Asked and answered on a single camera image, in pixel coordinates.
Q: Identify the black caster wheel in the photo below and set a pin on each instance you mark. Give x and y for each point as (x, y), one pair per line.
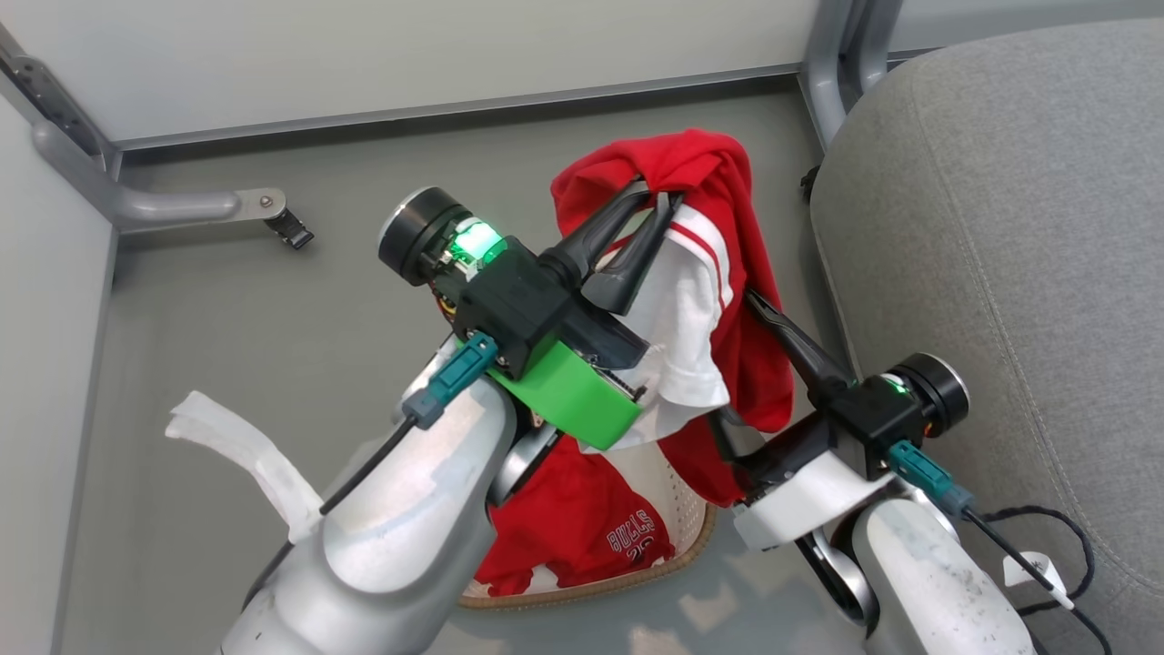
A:
(293, 229)

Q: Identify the black sofa foot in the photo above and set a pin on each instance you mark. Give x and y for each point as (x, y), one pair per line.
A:
(807, 185)

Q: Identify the cream perforated laundry basket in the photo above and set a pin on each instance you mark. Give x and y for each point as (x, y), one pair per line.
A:
(677, 518)

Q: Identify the grey fabric sofa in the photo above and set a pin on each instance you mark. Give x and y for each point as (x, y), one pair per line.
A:
(1018, 227)

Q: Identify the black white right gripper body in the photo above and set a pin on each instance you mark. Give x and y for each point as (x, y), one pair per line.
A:
(873, 409)

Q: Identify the grey metal partition foot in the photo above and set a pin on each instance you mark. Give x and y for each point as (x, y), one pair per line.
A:
(155, 205)

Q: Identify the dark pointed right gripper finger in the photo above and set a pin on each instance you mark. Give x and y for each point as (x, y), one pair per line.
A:
(737, 455)
(805, 355)

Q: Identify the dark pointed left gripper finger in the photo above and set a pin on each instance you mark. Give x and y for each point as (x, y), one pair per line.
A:
(632, 264)
(596, 238)

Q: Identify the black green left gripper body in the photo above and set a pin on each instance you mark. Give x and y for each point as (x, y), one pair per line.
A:
(518, 300)

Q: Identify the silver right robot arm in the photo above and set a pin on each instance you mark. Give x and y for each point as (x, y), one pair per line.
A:
(937, 582)

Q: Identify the red and white basketball jersey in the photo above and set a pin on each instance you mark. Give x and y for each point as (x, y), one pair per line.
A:
(755, 273)

